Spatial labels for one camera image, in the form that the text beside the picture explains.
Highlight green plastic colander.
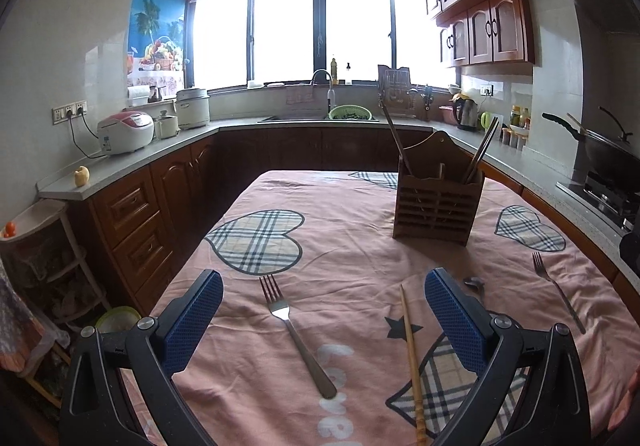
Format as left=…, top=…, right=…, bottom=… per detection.
left=328, top=104, right=374, bottom=122

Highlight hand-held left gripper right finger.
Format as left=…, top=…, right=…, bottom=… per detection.
left=424, top=267, right=592, bottom=446

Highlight kitchen sink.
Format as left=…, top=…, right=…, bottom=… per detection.
left=257, top=113, right=331, bottom=123

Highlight person's right hand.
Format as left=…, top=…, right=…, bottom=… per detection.
left=607, top=368, right=640, bottom=436

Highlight black wok with lid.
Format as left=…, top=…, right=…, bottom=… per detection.
left=541, top=106, right=640, bottom=177

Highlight white plastic shelf rack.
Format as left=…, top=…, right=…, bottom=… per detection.
left=0, top=199, right=112, bottom=379

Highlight fruit and palm wall poster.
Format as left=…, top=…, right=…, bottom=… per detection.
left=127, top=0, right=187, bottom=74

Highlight steel electric kettle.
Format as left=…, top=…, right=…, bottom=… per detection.
left=451, top=94, right=480, bottom=132

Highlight metal dish rack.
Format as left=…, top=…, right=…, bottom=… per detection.
left=376, top=64, right=417, bottom=119

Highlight small white pot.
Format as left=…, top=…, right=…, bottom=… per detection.
left=152, top=110, right=180, bottom=141

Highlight green rimmed bowl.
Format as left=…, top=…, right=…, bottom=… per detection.
left=95, top=306, right=144, bottom=335

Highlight steel fork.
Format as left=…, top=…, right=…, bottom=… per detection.
left=531, top=252, right=587, bottom=335
left=258, top=274, right=339, bottom=400

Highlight bamboo chopstick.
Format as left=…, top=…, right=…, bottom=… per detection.
left=399, top=284, right=429, bottom=446

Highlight double wall socket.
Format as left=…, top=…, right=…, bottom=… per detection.
left=52, top=100, right=89, bottom=123

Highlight tall white rice cooker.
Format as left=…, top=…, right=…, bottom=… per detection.
left=174, top=86, right=211, bottom=131

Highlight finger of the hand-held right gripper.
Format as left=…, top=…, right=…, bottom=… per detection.
left=619, top=222, right=640, bottom=274

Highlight group of seasoning bottles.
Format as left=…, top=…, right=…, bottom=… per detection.
left=500, top=104, right=532, bottom=151

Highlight pink and white rice cooker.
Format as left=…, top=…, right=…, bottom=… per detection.
left=96, top=110, right=155, bottom=156

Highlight dark window frame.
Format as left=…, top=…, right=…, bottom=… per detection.
left=186, top=0, right=459, bottom=92

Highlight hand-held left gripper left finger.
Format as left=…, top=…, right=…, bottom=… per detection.
left=59, top=268, right=225, bottom=446

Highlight pink plaid-heart tablecloth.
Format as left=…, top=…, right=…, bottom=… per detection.
left=120, top=170, right=640, bottom=446

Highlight paper towel roll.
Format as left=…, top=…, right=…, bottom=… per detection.
left=127, top=84, right=151, bottom=108

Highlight steel kitchen faucet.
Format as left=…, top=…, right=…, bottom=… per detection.
left=311, top=69, right=335, bottom=115

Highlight gas stove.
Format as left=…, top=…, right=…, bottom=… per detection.
left=556, top=171, right=640, bottom=233

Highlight black power cable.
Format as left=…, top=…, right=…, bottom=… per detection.
left=67, top=113, right=109, bottom=160

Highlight wooden lower cabinets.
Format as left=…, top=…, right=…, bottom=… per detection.
left=37, top=122, right=640, bottom=317

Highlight wooden utensil holder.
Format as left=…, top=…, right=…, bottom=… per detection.
left=391, top=131, right=486, bottom=247

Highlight patterned cloth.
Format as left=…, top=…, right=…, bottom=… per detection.
left=0, top=256, right=72, bottom=373

